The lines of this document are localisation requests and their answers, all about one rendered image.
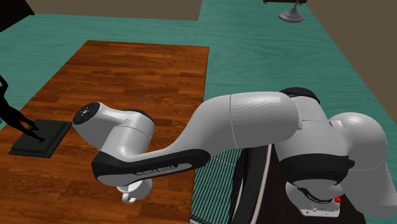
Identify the dark striped robot stand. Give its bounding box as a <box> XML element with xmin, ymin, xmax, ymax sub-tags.
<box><xmin>190</xmin><ymin>144</ymin><xmax>368</xmax><ymax>224</ymax></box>

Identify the brown wooden table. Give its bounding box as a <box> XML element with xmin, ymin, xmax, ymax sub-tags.
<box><xmin>0</xmin><ymin>39</ymin><xmax>210</xmax><ymax>224</ymax></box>

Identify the white mug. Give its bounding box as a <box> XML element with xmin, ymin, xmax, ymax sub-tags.
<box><xmin>116</xmin><ymin>179</ymin><xmax>153</xmax><ymax>205</ymax></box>

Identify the grey floor lamp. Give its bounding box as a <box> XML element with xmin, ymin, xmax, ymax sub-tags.
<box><xmin>278</xmin><ymin>0</ymin><xmax>305</xmax><ymax>24</ymax></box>

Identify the black figure on dark base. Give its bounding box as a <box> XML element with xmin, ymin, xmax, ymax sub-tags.
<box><xmin>0</xmin><ymin>73</ymin><xmax>74</xmax><ymax>159</ymax></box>

